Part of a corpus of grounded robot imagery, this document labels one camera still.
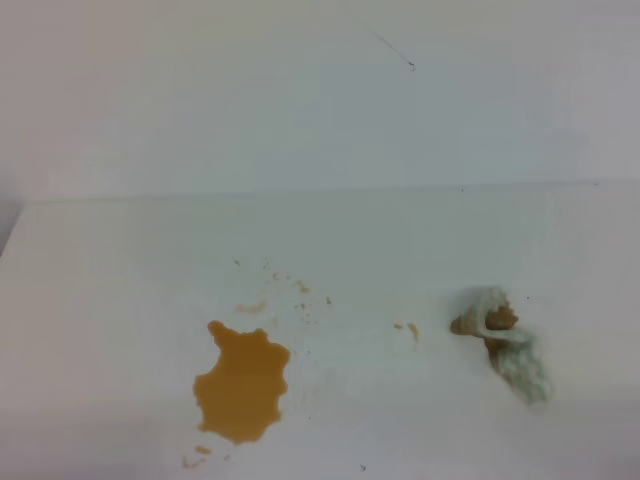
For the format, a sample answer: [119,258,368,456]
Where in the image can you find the green stained rag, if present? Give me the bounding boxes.
[449,287,553,406]

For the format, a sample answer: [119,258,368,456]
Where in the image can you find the brown coffee puddle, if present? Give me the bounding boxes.
[193,321,290,445]

